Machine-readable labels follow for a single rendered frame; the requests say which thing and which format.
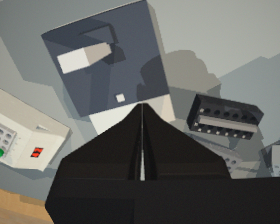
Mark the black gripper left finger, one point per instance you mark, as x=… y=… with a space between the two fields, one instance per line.
x=112 y=153

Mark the grey bench mat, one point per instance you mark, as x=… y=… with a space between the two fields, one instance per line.
x=228 y=49

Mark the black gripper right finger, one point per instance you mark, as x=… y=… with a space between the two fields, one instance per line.
x=170 y=154

